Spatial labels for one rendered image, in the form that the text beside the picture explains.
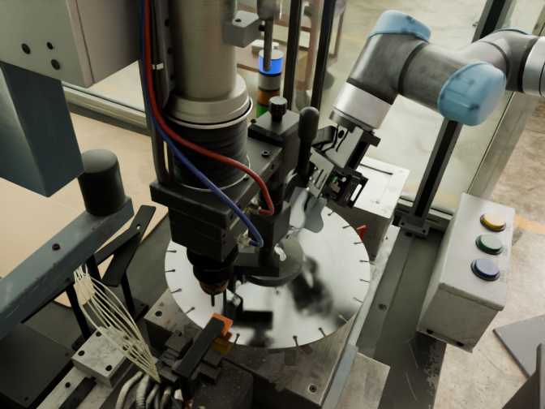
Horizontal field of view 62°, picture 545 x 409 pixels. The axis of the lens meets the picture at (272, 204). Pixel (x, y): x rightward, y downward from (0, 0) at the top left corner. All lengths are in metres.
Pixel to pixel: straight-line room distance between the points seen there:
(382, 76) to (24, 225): 0.85
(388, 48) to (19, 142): 0.45
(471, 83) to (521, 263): 1.82
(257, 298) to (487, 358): 1.38
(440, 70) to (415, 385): 0.55
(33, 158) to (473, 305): 0.71
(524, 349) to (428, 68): 1.55
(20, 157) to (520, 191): 2.59
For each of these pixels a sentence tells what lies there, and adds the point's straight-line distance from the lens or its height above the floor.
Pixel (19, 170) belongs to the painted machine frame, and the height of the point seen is 1.24.
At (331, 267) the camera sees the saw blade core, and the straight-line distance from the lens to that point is 0.74.
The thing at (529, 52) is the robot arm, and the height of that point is 1.28.
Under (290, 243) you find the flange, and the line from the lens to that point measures 0.75.
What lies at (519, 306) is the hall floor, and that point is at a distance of 2.18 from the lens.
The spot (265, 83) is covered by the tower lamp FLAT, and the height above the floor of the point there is 1.11.
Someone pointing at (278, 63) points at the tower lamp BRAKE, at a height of 1.15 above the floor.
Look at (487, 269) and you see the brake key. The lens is 0.89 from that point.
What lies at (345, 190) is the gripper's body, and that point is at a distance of 0.66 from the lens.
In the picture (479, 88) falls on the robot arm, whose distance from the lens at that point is 0.60.
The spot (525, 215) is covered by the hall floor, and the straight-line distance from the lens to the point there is 2.65.
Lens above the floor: 1.50
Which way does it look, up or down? 42 degrees down
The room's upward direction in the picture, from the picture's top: 5 degrees clockwise
